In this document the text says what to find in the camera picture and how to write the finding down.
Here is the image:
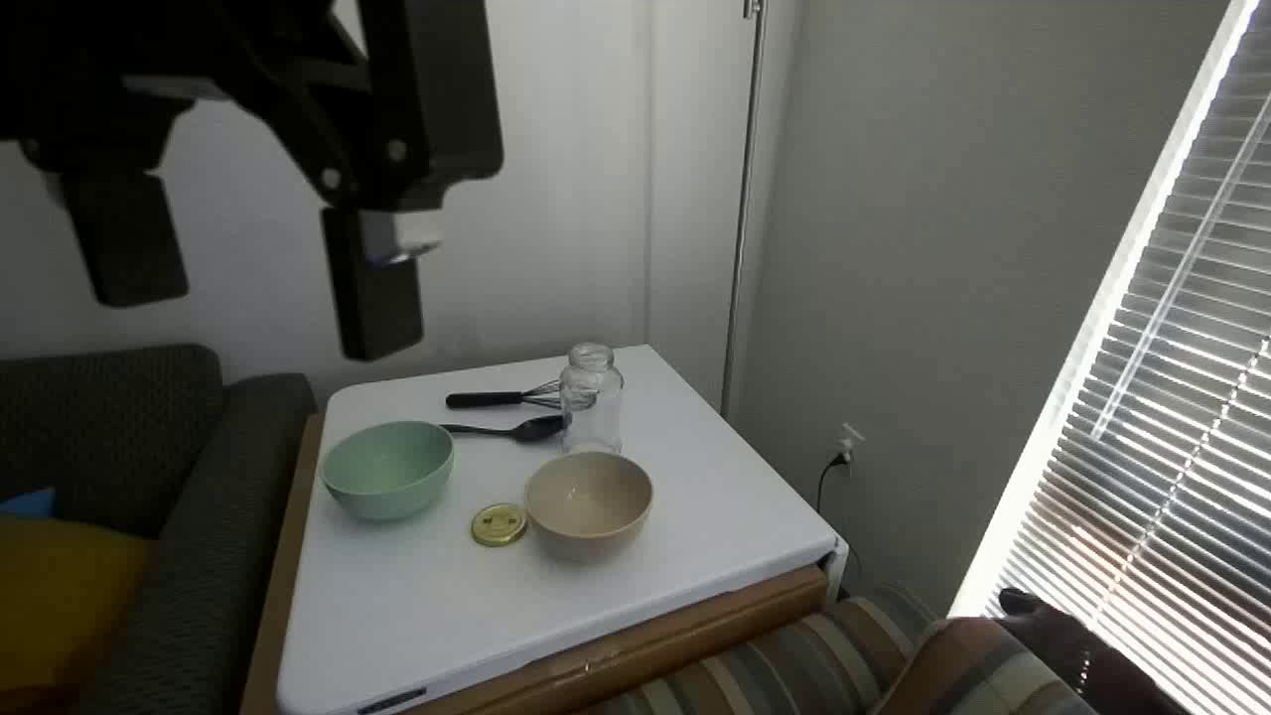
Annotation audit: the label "black handled wire whisk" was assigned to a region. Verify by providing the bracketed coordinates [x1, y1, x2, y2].
[440, 379, 587, 412]

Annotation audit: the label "mint green bowl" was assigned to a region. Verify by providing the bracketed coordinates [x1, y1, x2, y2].
[319, 416, 457, 523]

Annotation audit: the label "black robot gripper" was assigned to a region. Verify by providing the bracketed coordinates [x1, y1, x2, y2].
[0, 0, 509, 366]

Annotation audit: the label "gold jar lid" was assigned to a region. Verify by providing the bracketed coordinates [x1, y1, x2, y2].
[465, 502, 534, 552]

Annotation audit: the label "dark power cable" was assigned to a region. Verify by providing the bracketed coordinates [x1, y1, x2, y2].
[812, 448, 858, 523]

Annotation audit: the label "clear glass jar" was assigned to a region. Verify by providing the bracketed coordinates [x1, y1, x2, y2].
[556, 337, 629, 457]

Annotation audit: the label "white wall outlet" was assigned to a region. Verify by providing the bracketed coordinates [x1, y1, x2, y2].
[832, 416, 870, 469]

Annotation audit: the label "off-white bowl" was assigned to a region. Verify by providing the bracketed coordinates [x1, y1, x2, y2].
[519, 448, 657, 552]

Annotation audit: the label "big black spoon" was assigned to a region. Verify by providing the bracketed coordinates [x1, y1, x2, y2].
[437, 412, 571, 448]

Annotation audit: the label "striped fabric armchair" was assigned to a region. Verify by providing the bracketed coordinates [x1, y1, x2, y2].
[580, 592, 1103, 715]

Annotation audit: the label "white window blinds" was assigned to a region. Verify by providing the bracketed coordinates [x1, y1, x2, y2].
[948, 0, 1271, 715]

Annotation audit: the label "yellow cushion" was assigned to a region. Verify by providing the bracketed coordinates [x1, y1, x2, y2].
[0, 514, 158, 701]

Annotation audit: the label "dark brown cushion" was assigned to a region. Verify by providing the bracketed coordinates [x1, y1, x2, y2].
[998, 584, 1194, 715]

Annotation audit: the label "dark grey sofa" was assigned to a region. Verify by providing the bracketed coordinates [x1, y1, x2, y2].
[0, 343, 321, 715]

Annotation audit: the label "blue cushion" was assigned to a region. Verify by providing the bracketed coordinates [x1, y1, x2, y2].
[0, 486, 65, 523]

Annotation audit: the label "thin grey vertical conduit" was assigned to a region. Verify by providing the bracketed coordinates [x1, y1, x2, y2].
[720, 0, 765, 420]

